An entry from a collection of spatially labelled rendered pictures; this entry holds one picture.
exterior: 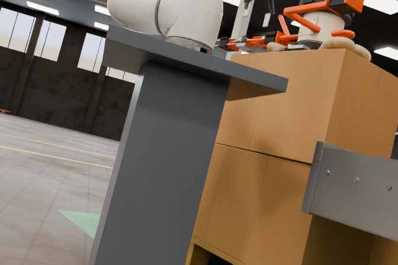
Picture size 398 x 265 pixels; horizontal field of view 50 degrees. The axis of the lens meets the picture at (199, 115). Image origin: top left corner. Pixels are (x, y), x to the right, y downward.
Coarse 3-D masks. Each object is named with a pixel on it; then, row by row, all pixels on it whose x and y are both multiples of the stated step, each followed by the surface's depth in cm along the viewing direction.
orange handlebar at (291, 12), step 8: (288, 8) 157; (296, 8) 154; (304, 8) 151; (312, 8) 148; (320, 8) 146; (288, 16) 161; (296, 16) 162; (304, 24) 165; (312, 24) 167; (336, 32) 168; (344, 32) 165; (352, 32) 165; (248, 40) 210; (256, 40) 205; (280, 40) 193
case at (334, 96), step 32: (256, 64) 176; (288, 64) 161; (320, 64) 149; (352, 64) 145; (288, 96) 157; (320, 96) 146; (352, 96) 147; (384, 96) 157; (224, 128) 182; (256, 128) 166; (288, 128) 153; (320, 128) 142; (352, 128) 148; (384, 128) 159
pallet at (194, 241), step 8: (192, 240) 179; (200, 240) 176; (192, 248) 178; (200, 248) 180; (208, 248) 171; (216, 248) 168; (192, 256) 178; (200, 256) 180; (208, 256) 183; (224, 256) 163; (192, 264) 178; (200, 264) 181; (240, 264) 156
